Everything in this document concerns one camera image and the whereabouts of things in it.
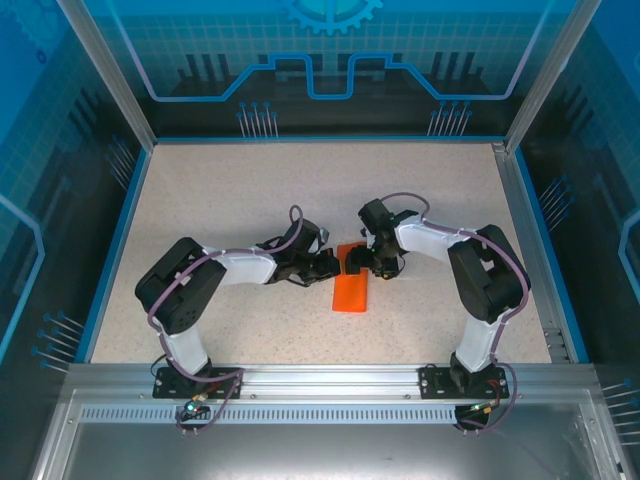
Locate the orange square paper sheet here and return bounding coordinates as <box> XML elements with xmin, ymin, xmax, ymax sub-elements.
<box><xmin>331</xmin><ymin>241</ymin><xmax>370</xmax><ymax>316</ymax></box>

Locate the steel front tray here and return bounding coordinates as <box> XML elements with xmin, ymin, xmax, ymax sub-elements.
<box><xmin>29</xmin><ymin>389</ymin><xmax>634</xmax><ymax>480</ymax></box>

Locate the aluminium mounting rail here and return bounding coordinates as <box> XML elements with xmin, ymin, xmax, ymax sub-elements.
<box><xmin>67</xmin><ymin>363</ymin><xmax>599</xmax><ymax>401</ymax></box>

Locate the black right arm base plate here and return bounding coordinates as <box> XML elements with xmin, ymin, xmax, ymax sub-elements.
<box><xmin>418</xmin><ymin>364</ymin><xmax>511</xmax><ymax>401</ymax></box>

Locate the aluminium side rail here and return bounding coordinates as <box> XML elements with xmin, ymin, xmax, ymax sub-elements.
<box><xmin>491</xmin><ymin>142</ymin><xmax>576</xmax><ymax>364</ymax></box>

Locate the slotted metal cable duct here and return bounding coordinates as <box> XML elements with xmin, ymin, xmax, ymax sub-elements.
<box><xmin>79</xmin><ymin>405</ymin><xmax>586</xmax><ymax>426</ymax></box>

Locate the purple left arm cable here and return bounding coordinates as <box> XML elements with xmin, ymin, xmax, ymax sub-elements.
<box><xmin>148</xmin><ymin>203</ymin><xmax>307</xmax><ymax>436</ymax></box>

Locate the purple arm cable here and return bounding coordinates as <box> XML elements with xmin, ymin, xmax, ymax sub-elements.
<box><xmin>148</xmin><ymin>203</ymin><xmax>307</xmax><ymax>436</ymax></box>
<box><xmin>379</xmin><ymin>192</ymin><xmax>532</xmax><ymax>434</ymax></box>

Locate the right cable plug with light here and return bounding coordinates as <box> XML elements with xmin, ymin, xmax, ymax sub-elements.
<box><xmin>466</xmin><ymin>399</ymin><xmax>502</xmax><ymax>417</ymax></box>

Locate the cable plug with light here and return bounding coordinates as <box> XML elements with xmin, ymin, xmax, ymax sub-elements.
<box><xmin>181</xmin><ymin>394</ymin><xmax>214</xmax><ymax>419</ymax></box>
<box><xmin>466</xmin><ymin>399</ymin><xmax>502</xmax><ymax>417</ymax></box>

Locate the left cable plug with light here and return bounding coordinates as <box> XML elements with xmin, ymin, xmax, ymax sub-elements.
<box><xmin>181</xmin><ymin>394</ymin><xmax>214</xmax><ymax>419</ymax></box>

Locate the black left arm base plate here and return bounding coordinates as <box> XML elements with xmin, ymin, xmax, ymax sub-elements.
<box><xmin>152</xmin><ymin>366</ymin><xmax>245</xmax><ymax>400</ymax></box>

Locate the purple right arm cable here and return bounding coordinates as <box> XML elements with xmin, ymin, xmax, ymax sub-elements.
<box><xmin>379</xmin><ymin>192</ymin><xmax>532</xmax><ymax>434</ymax></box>

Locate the aluminium frame post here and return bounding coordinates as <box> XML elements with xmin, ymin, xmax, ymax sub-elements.
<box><xmin>502</xmin><ymin>0</ymin><xmax>605</xmax><ymax>154</ymax></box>
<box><xmin>55</xmin><ymin>0</ymin><xmax>157</xmax><ymax>150</ymax></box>

